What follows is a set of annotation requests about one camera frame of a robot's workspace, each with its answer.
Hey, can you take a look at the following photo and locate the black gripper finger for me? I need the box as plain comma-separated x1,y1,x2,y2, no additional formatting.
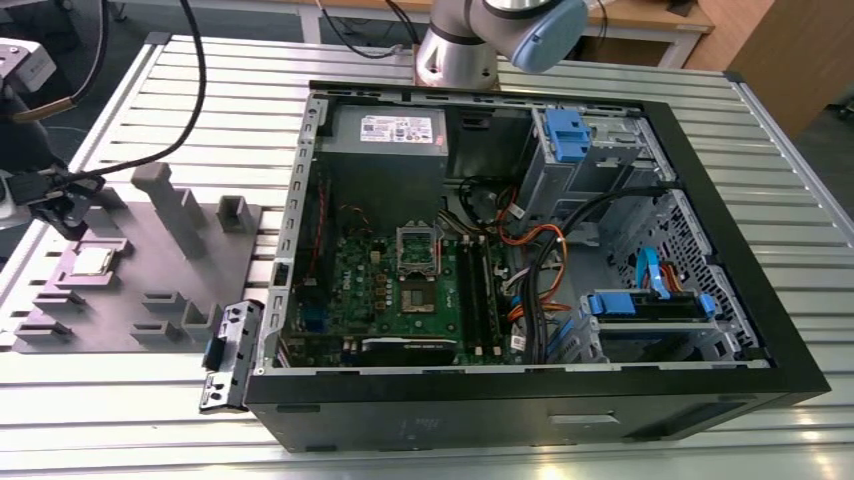
31,192,93,241

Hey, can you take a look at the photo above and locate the silver square CPU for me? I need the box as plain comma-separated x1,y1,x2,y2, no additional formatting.
71,247,117,277

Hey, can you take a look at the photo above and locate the metal socket cover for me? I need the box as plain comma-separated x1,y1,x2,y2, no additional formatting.
397,218,443,277

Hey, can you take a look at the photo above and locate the CPU socket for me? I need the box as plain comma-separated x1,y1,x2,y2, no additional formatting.
398,276,443,317

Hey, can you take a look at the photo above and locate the grey parts rack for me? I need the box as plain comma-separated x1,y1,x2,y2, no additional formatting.
12,162,269,355

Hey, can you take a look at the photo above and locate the blue board connector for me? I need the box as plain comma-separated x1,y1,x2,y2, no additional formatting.
301,305,330,335

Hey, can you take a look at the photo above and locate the green motherboard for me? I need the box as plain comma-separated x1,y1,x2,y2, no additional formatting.
283,233,520,367

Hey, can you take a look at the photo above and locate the grey power supply unit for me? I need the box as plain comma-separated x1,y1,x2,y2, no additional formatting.
318,105,450,237

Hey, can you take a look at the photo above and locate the black graphics card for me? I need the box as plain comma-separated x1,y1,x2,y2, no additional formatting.
341,334,463,368

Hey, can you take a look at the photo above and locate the black RAM slot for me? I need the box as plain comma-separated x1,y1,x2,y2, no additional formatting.
470,238,493,357
479,238,504,357
465,238,486,357

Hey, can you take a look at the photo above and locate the black open PC case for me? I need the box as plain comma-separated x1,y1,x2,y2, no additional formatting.
243,78,833,454

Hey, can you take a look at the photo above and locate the blue plastic drive latch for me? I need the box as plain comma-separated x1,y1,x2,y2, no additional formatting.
544,108,594,163

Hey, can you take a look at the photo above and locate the grey metal drive cage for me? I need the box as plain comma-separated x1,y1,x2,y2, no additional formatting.
518,105,674,247

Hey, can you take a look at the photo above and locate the grey metal disk bay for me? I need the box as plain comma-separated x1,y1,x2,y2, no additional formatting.
577,292,769,366

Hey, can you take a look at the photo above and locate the hard disk in blue carrier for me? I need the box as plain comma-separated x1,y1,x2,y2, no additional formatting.
581,290,720,324

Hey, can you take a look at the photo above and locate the brown wooden cabinet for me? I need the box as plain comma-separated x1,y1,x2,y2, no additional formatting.
685,0,854,142

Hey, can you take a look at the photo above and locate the black chair base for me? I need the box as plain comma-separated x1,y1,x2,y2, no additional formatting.
825,82,854,122

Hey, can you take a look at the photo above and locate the black cable with brown tip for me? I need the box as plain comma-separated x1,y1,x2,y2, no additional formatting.
11,0,113,122

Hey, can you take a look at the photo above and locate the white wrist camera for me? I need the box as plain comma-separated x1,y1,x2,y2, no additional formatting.
0,172,19,232

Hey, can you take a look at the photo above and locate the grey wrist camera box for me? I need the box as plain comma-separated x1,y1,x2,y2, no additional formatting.
0,38,59,94

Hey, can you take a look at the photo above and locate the thick black camera cable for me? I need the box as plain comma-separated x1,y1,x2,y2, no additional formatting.
63,0,209,177

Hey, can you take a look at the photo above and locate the grey card retention bracket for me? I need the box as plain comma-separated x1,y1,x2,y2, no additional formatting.
198,298,267,414

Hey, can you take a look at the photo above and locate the yellow purple wire bundle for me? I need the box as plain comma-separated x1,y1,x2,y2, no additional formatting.
437,208,500,239

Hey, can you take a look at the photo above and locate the black plastic fan duct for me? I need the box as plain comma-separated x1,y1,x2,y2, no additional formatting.
446,107,536,180

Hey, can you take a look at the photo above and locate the orange red wire bundle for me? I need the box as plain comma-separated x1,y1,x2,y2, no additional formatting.
497,223,577,322

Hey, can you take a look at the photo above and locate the blue data wire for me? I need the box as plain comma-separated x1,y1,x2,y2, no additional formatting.
636,247,673,301

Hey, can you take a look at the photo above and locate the red orange disk power wire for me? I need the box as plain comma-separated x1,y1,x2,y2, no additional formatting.
665,267,693,301

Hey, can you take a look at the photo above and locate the wooden desk white frame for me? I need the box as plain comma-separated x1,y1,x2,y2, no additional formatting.
580,0,717,70

